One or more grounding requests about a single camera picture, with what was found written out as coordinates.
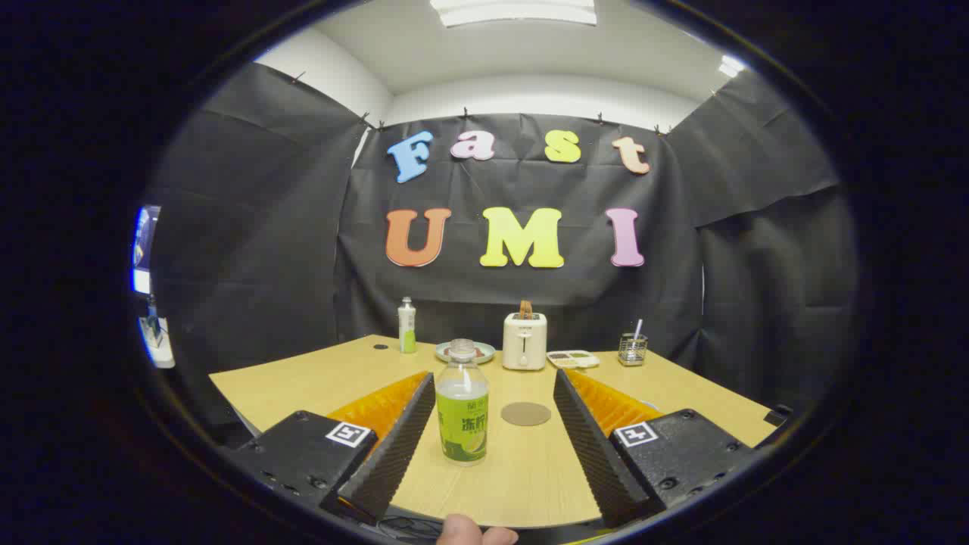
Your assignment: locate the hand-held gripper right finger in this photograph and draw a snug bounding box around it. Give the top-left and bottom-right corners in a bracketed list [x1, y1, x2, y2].
[553, 368, 758, 529]

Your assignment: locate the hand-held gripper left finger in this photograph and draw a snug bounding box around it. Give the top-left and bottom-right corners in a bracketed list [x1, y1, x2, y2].
[227, 369, 438, 525]

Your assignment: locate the green label juice bottle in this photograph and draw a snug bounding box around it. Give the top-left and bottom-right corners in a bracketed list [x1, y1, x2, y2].
[435, 338, 490, 466]

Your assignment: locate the round brown coaster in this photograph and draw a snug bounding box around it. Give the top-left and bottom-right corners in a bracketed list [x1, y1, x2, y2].
[500, 401, 553, 427]

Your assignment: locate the slim white green bottle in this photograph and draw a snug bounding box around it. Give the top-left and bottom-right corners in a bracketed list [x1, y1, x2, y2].
[398, 296, 418, 355]

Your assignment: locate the wooden table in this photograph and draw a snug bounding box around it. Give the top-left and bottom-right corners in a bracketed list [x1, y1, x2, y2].
[209, 334, 780, 529]

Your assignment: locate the white divided tray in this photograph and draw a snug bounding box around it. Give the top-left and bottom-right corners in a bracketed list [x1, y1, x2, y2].
[547, 349, 600, 370]

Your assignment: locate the white toaster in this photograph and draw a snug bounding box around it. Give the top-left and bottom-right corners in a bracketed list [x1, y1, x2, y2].
[502, 311, 548, 372]

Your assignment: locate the pale green plate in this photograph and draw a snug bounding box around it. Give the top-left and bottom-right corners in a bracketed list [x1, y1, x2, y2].
[435, 341, 497, 365]

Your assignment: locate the bright window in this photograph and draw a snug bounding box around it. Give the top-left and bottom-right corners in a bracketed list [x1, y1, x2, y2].
[132, 204, 161, 296]

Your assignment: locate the large ceiling light panel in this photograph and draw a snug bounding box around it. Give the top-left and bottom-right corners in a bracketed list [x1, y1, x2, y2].
[429, 0, 599, 28]

